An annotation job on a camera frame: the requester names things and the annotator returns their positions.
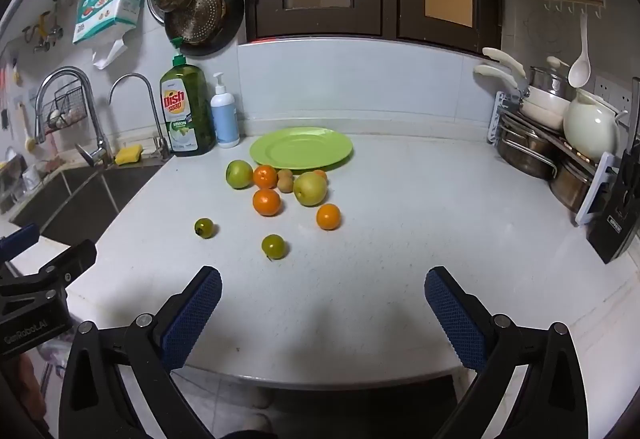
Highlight cream-handled white pan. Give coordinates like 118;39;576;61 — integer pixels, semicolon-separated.
473;65;568;130
482;47;573;117

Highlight steel pot with lid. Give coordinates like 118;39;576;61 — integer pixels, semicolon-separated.
529;56;576;96

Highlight white wall outlet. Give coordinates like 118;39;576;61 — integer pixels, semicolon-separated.
594;75;634;108

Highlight wire faucet basket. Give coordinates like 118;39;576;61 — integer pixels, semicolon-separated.
37;86;91;132

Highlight cream ceramic jug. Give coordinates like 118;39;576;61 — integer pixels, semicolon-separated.
563;89;629;160

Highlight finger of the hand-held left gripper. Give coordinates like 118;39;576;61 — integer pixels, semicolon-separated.
0;223;42;277
22;239;99;300

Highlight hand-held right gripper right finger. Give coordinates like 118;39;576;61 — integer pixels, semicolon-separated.
424;265;588;439

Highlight large steel faucet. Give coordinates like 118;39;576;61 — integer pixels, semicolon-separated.
34;66;113;167

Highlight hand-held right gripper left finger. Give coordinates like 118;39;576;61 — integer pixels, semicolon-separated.
59;265;223;439

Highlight brass wall hooks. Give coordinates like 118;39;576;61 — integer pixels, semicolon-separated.
22;0;66;52

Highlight white ladle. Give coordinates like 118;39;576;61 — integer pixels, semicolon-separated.
568;11;592;88

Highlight steel kitchen sink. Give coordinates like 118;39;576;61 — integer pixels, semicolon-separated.
10;163;167;245

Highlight black knife block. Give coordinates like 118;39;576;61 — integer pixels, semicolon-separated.
586;78;640;265

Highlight green apple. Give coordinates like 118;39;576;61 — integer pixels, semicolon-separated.
225;160;254;190

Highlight dish brush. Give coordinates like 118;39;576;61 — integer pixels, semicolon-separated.
17;103;39;154

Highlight yellow sponge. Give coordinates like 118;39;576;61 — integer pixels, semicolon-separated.
114;145;144;166

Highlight thin steel faucet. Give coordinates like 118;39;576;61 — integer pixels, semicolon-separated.
108;73;172;160

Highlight brass colander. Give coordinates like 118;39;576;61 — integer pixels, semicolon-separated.
167;0;226;44

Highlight green plate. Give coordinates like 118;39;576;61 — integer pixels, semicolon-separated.
249;129;354;170

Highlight paper towel pack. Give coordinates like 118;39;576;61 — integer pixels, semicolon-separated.
72;0;149;44

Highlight white blue pump bottle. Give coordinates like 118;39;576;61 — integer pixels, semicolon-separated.
210;72;241;148

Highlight yellow-green apple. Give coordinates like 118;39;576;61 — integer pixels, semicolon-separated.
293;171;329;207

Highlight white pot rack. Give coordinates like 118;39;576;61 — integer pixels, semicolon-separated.
487;91;623;226

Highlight green dish soap bottle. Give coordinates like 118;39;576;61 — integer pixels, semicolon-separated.
159;39;217;158

